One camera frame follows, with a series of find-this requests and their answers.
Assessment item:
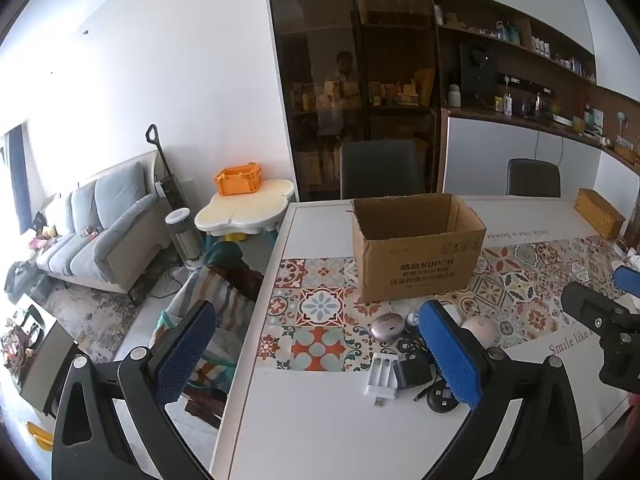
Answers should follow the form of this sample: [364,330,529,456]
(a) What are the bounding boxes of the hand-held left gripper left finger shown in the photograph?
[51,300,217,480]

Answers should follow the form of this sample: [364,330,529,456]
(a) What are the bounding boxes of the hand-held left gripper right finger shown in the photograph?
[419,300,585,480]

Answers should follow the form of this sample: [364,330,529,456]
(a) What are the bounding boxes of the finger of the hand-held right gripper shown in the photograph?
[614,265,640,292]
[560,281,640,335]

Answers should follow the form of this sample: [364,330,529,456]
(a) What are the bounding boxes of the white power adapter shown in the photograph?
[442,305,498,349]

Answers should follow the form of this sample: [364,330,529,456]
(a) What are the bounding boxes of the white battery charger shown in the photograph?
[363,352,401,401]

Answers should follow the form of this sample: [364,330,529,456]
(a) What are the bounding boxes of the brown cardboard box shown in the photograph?
[350,193,487,304]

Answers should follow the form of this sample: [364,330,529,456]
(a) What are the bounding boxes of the black power adapter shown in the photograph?
[393,357,435,391]

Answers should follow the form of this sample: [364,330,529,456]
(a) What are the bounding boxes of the black round charger puck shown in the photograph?
[413,380,468,414]

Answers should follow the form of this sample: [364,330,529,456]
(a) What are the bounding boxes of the grey earbuds case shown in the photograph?
[369,312,405,345]

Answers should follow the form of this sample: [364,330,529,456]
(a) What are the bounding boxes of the patterned floor rug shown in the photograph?
[42,275,178,363]

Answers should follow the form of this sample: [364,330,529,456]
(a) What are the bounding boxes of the green cloth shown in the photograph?
[205,241,247,270]

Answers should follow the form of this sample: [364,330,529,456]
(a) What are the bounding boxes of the white tower fan heater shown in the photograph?
[166,207,207,272]

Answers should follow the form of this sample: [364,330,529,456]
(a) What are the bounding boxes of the dark grey dining chair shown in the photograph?
[506,158,562,197]
[340,140,425,200]

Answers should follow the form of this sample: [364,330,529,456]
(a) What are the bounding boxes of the tile patterned table mat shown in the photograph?
[212,195,640,480]

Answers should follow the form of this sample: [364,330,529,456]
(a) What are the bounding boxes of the grey fabric sofa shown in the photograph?
[35,162,172,306]

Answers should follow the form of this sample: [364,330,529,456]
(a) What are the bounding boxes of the cream cloud shaped table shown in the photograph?
[194,179,296,246]

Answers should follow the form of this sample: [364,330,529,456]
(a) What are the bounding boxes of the black upright vacuum cleaner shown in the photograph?
[146,124,184,211]

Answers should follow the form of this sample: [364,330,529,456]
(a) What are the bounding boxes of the plush toys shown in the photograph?
[27,224,60,262]

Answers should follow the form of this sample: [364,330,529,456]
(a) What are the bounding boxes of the orange plastic crate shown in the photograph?
[215,162,264,197]

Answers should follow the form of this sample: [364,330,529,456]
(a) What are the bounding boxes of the dark glass display cabinet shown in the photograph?
[264,0,446,202]

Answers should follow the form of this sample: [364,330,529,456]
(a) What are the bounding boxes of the black coiled cable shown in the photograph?
[397,337,431,361]

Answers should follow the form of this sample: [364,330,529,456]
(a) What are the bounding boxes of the wooden wall shelving unit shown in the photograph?
[430,0,640,177]

